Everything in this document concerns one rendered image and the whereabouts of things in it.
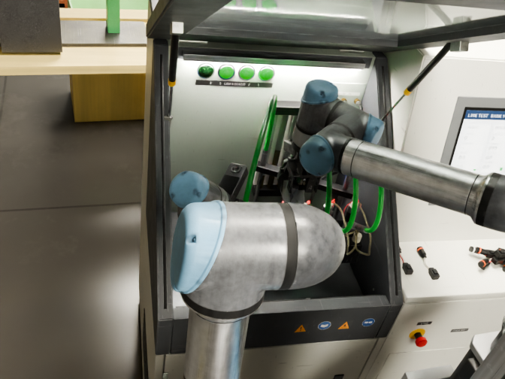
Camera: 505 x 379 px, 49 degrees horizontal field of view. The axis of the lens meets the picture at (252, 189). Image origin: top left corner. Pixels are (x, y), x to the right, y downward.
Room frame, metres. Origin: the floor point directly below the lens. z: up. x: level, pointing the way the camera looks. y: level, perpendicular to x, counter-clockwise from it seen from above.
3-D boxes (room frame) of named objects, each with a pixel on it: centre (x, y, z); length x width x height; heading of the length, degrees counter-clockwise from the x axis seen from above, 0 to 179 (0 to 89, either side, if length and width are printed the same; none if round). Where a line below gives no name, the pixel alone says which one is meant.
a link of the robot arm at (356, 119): (1.02, -0.18, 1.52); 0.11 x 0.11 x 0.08; 61
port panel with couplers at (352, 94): (1.54, -0.23, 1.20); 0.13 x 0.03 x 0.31; 108
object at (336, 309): (0.99, -0.15, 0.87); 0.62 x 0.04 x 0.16; 108
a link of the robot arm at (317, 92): (1.09, -0.11, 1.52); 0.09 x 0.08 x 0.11; 61
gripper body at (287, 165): (1.08, -0.11, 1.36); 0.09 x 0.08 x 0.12; 18
